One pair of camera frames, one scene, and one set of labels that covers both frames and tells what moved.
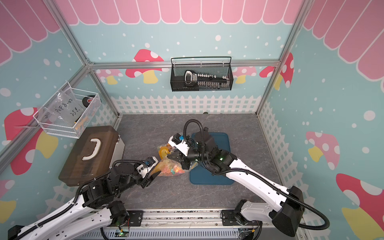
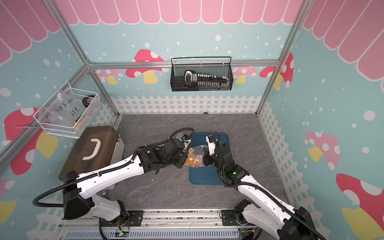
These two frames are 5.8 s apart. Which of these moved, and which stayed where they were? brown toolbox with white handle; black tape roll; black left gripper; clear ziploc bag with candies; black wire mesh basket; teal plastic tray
Moved: black left gripper; clear ziploc bag with candies
Stayed: black wire mesh basket; black tape roll; teal plastic tray; brown toolbox with white handle
